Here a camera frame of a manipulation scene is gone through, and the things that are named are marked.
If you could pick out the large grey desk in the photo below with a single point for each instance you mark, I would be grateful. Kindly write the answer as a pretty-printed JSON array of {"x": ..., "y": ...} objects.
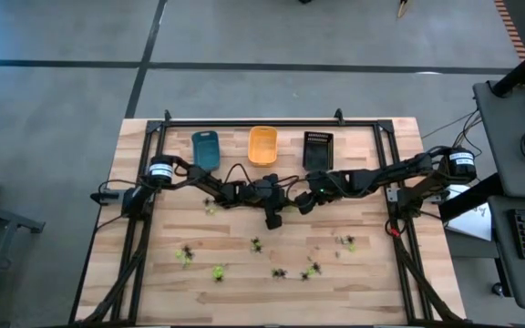
[{"x": 508, "y": 136}]

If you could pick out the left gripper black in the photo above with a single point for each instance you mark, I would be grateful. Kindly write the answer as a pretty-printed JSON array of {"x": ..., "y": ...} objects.
[{"x": 267, "y": 193}]

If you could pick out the black diagonal pole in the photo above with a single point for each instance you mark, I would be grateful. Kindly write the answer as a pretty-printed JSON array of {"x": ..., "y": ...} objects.
[{"x": 524, "y": 68}]

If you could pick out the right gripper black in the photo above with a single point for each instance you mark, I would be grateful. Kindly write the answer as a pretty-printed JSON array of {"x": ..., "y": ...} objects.
[{"x": 322, "y": 184}]

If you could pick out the black slotted plastic basket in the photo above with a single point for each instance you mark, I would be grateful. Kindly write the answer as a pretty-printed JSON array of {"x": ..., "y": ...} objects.
[{"x": 318, "y": 150}]

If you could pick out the white paper sheet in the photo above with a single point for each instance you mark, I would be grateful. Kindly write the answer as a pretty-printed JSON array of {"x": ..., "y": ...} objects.
[{"x": 470, "y": 221}]

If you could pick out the black frame clamp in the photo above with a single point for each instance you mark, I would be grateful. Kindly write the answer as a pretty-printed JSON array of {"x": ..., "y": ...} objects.
[
  {"x": 167, "y": 115},
  {"x": 339, "y": 116}
]

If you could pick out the teal plastic bin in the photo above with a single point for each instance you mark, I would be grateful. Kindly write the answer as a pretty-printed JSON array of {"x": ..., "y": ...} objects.
[{"x": 206, "y": 150}]

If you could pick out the tan pointed object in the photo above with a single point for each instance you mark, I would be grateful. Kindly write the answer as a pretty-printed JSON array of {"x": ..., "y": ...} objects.
[{"x": 403, "y": 8}]

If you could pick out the black caster wheel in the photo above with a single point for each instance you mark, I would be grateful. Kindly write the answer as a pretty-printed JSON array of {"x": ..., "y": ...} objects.
[{"x": 498, "y": 289}]

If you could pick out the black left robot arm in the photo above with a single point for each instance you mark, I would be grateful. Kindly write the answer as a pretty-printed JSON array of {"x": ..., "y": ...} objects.
[{"x": 198, "y": 175}]

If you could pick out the grey keyboard desk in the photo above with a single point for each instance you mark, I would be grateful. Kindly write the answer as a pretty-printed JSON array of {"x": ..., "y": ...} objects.
[{"x": 517, "y": 278}]

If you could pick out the black diagonal desk beam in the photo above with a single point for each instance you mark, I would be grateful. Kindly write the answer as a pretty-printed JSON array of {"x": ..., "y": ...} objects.
[{"x": 467, "y": 202}]

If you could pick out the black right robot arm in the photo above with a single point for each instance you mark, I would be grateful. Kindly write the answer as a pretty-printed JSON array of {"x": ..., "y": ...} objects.
[{"x": 381, "y": 173}]

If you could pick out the yellow plastic bin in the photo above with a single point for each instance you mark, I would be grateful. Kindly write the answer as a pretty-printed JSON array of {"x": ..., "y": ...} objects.
[{"x": 262, "y": 146}]

